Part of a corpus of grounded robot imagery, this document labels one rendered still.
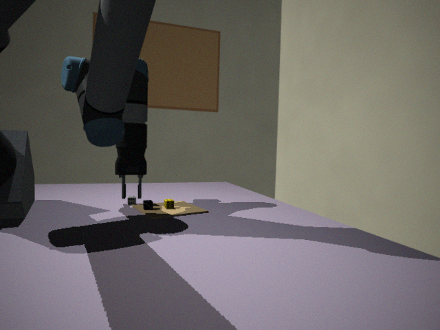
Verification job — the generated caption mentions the tan flat mat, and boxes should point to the tan flat mat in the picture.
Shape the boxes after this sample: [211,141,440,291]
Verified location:
[132,201,208,219]

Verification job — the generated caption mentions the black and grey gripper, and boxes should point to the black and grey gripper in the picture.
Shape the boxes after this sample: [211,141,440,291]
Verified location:
[115,103,148,199]

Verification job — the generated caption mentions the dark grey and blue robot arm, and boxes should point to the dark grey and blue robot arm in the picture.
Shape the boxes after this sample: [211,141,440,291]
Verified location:
[0,0,156,186]

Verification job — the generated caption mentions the yellow die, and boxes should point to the yellow die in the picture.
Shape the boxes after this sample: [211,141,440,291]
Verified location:
[164,199,174,209]

